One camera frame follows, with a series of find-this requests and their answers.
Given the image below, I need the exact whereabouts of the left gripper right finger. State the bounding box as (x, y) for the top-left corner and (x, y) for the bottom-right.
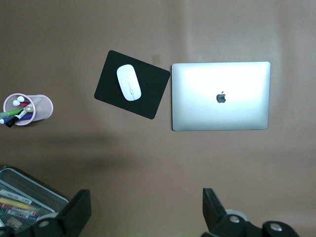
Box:
(201, 187), (301, 237)

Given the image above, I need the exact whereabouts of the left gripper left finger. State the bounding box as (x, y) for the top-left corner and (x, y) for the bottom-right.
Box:
(0, 189), (92, 237)

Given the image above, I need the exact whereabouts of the silver laptop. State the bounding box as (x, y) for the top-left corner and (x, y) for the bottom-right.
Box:
(171, 61), (272, 132)

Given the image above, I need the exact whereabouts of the white marker with blue print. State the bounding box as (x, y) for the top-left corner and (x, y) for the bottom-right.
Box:
(4, 208), (40, 221)

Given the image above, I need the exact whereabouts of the yellow marker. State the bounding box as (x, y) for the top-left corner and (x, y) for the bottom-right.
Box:
(8, 200), (29, 208)

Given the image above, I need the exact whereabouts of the purple marker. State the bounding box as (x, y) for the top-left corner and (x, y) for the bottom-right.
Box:
(0, 113), (33, 125)

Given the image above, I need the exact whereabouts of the white marker with black cap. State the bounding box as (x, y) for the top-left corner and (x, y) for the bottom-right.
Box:
(5, 103), (34, 128)

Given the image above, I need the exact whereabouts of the green marker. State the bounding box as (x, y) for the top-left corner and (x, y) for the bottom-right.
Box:
(0, 108), (29, 119)

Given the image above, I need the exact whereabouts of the grey mesh desk tray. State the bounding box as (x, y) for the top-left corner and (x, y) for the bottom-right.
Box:
(0, 167), (70, 237)

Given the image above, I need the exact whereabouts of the grey striped pen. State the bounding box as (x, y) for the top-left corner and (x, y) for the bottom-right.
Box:
(0, 189), (33, 205)

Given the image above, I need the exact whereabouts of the pink mesh pen cup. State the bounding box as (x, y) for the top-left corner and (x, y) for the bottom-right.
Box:
(2, 93), (54, 127)

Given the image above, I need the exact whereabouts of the black mouse pad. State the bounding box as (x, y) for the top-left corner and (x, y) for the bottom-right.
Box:
(93, 50), (171, 121)

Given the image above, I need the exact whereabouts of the white computer mouse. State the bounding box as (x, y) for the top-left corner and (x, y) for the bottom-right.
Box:
(116, 64), (142, 102)

